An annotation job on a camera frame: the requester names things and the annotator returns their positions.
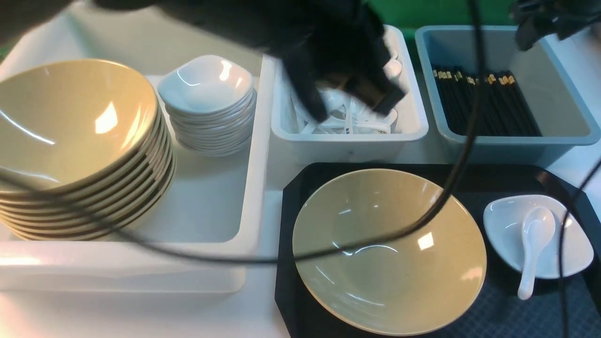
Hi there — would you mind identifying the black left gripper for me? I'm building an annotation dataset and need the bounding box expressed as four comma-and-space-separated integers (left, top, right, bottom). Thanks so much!
94, 0, 406, 123

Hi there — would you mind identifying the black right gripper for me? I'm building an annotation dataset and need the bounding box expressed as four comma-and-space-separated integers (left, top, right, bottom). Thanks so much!
509, 0, 601, 51

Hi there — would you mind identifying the white square sauce dish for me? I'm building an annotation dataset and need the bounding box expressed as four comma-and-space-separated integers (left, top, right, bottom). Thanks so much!
483, 195, 594, 279

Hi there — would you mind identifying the white ceramic soup spoon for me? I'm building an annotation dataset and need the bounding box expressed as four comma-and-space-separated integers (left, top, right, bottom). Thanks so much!
517, 206, 556, 301

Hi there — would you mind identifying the beige noodle bowl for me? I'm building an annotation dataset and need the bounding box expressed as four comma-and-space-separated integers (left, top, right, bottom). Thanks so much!
292, 169, 487, 336

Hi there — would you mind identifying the top stacked beige bowl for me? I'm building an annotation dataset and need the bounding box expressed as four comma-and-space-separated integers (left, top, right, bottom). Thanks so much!
0, 59, 158, 190

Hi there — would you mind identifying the green backdrop cloth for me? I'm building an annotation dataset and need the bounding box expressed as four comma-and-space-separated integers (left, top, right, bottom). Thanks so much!
367, 0, 513, 32

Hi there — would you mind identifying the pile of white spoons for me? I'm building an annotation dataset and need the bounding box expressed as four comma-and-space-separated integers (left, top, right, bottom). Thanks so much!
290, 47, 403, 136

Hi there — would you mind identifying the small white plastic bin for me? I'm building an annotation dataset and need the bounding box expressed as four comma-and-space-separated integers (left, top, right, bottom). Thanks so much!
272, 25, 429, 165

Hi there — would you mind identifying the grey-blue plastic bin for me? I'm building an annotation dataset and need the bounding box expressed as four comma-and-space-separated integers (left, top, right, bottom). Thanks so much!
415, 25, 600, 167

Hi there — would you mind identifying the pile of black chopsticks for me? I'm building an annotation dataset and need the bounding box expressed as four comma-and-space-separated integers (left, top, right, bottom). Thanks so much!
433, 66, 542, 137

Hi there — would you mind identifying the top stacked white dish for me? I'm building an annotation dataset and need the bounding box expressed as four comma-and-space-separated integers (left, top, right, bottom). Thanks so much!
157, 55, 254, 114

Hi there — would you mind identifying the stack of white dishes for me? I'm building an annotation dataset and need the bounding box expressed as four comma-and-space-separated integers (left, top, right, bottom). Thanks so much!
164, 89, 257, 157

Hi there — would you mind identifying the large white plastic tub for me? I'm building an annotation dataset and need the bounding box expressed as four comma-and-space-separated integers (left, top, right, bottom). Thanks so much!
1, 2, 278, 293

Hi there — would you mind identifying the stack of beige bowls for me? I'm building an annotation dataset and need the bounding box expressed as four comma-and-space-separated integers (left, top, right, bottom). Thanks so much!
1, 111, 177, 241

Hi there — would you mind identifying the black serving tray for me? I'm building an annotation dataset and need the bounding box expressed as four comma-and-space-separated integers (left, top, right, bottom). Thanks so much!
275, 163, 600, 338

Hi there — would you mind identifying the black cable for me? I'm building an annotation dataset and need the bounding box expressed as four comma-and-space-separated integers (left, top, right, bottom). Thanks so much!
0, 0, 485, 264

